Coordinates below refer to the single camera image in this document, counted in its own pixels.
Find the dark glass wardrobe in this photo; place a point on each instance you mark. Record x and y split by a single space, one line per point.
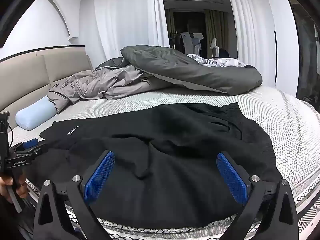
305 55

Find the black pants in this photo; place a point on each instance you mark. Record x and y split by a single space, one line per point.
162 135

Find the olive drape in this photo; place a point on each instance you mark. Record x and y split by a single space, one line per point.
216 30

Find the person's left hand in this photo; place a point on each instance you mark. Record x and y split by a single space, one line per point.
5 187

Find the hanging pale garment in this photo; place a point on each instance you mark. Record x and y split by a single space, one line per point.
191 41

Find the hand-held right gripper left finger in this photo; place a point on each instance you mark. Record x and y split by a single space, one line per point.
98 177

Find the zigzag patterned rug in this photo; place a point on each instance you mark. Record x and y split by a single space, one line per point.
311 215

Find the light blue bolster pillow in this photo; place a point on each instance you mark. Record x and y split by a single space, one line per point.
32 115

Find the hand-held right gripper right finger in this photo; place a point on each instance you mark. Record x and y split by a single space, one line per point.
232 177

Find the white sheer curtain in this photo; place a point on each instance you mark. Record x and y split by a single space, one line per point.
125 17
245 17

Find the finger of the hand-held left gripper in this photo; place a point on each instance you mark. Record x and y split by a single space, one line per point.
40 150
30 143

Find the white patterned blanket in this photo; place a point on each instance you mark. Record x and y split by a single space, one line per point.
225 62

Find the light grey crumpled sheet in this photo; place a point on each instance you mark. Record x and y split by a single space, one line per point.
25 80

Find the white chair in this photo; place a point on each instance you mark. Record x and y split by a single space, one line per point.
214 45

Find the grey duvet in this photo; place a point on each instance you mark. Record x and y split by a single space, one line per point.
175 67

